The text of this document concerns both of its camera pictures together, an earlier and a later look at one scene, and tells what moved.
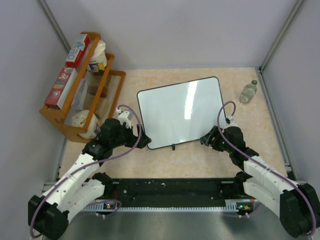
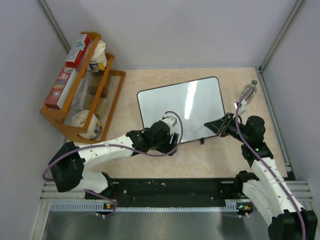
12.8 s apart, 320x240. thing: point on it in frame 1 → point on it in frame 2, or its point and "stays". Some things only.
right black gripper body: (219, 143) → (230, 127)
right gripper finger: (205, 140) → (214, 126)
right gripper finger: (214, 131) → (218, 124)
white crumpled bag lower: (79, 118) stays
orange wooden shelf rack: (92, 96) stays
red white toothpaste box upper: (76, 57) stays
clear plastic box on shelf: (79, 99) stays
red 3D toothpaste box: (61, 89) stays
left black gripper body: (126, 136) → (164, 145)
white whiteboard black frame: (183, 111) stays
